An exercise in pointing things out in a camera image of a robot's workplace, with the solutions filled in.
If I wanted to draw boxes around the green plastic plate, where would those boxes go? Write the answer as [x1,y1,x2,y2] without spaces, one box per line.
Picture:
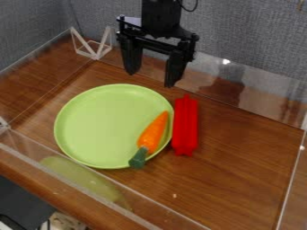
[54,84,174,169]

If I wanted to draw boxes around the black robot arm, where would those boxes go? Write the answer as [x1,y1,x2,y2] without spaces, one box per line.
[117,0,199,87]

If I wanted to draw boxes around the orange toy carrot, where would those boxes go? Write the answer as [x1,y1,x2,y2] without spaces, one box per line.
[129,111,170,169]

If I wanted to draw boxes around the clear acrylic enclosure wall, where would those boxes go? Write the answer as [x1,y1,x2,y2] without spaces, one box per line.
[0,31,307,230]

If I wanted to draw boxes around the red ridged plastic block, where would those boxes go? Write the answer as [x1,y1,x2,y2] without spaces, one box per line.
[171,94,198,156]

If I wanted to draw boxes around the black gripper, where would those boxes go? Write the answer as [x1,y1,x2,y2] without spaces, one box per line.
[117,15,199,87]

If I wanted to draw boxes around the clear acrylic corner bracket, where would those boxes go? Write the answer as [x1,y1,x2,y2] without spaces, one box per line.
[70,26,114,60]

